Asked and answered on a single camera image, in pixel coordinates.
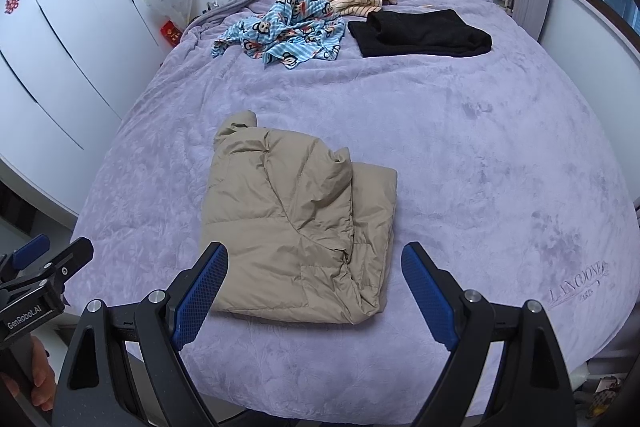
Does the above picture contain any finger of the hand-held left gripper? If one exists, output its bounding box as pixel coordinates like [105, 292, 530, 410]
[0, 234, 51, 281]
[22, 237, 95, 303]

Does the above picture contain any blue monkey print cloth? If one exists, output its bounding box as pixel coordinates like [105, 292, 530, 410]
[210, 0, 347, 72]

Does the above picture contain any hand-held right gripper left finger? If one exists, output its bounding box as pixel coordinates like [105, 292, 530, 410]
[51, 242, 229, 427]

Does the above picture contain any beige puffer jacket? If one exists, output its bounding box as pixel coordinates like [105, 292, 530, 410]
[199, 109, 399, 325]

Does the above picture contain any purple plush bed blanket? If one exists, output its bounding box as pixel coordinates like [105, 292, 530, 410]
[65, 0, 638, 413]

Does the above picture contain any white low shelf unit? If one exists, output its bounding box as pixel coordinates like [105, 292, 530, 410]
[0, 177, 78, 253]

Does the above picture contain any brown patterned bag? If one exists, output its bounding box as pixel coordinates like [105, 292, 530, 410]
[590, 374, 633, 420]

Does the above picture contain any white wardrobe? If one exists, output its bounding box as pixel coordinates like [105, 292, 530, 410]
[0, 0, 166, 208]

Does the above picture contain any person's left hand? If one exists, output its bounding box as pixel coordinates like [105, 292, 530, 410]
[0, 336, 57, 414]

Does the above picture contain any red packet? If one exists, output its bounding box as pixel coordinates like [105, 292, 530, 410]
[160, 21, 183, 48]

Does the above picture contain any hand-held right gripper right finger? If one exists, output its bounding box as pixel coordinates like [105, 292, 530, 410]
[401, 241, 576, 427]

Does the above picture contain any black folded garment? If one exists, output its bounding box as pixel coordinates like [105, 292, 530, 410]
[347, 9, 493, 59]

